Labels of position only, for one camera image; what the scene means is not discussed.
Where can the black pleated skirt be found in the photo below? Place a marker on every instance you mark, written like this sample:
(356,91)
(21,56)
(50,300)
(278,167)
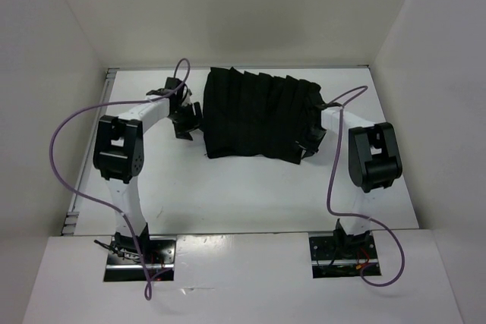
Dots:
(247,114)

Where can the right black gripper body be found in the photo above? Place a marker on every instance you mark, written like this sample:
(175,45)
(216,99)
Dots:
(313,136)

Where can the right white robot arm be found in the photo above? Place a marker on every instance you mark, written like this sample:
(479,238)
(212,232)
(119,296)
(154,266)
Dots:
(373,164)

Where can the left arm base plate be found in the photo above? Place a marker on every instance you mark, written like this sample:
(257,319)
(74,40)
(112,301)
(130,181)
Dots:
(124,265)

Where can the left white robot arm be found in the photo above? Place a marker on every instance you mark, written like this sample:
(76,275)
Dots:
(119,154)

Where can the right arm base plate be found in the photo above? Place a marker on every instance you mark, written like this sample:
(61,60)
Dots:
(330,260)

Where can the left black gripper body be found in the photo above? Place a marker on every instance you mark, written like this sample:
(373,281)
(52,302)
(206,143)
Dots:
(185,113)

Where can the aluminium table edge rail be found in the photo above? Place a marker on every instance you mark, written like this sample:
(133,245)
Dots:
(71,217)

